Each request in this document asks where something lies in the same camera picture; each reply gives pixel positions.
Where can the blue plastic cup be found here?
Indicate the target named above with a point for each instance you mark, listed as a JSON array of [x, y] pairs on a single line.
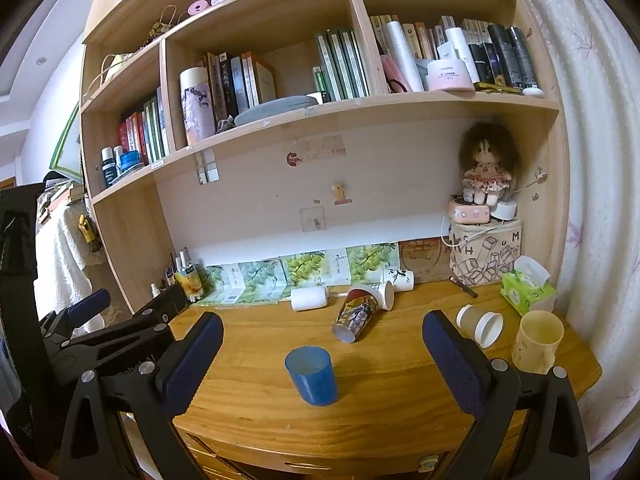
[[312, 374]]

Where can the white curtain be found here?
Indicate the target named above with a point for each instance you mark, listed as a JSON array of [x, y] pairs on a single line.
[[597, 65]]

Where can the letter print fabric box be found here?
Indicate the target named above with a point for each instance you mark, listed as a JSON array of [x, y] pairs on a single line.
[[481, 253]]

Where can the brown haired doll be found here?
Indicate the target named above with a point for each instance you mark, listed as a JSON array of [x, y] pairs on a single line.
[[488, 159]]

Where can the colourful printed plastic cup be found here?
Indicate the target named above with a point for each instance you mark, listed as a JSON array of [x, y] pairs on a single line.
[[356, 312]]

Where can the pink white cream jar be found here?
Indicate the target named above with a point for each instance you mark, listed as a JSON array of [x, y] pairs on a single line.
[[448, 74]]

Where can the grape print box panel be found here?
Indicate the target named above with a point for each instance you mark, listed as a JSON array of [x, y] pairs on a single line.
[[271, 280]]

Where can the green tissue pack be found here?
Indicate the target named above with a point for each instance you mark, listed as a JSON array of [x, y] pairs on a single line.
[[527, 287]]

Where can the brown cardboard panel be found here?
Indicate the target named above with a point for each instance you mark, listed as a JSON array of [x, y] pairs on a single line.
[[427, 258]]

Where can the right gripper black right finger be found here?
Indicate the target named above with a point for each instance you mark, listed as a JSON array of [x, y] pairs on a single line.
[[552, 443]]

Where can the black pen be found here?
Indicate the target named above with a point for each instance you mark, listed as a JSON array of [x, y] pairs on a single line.
[[467, 289]]

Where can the white printed paper cup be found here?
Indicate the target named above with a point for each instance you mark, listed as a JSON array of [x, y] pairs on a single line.
[[402, 280]]

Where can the cream ceramic mug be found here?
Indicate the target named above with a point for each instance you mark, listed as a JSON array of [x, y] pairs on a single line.
[[539, 336]]

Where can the wooden bookshelf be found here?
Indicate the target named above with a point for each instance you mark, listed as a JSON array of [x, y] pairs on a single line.
[[357, 172]]

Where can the pink small device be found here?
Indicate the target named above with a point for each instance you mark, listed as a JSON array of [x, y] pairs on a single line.
[[464, 213]]

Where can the floral white thermos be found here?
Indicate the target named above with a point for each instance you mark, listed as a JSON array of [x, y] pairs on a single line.
[[197, 106]]

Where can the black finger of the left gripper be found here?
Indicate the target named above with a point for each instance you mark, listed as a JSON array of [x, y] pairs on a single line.
[[76, 315], [155, 315]]

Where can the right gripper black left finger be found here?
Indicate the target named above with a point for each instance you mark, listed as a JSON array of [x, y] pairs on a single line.
[[95, 444]]

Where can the white plastic bottle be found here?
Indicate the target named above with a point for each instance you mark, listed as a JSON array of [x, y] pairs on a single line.
[[155, 289]]

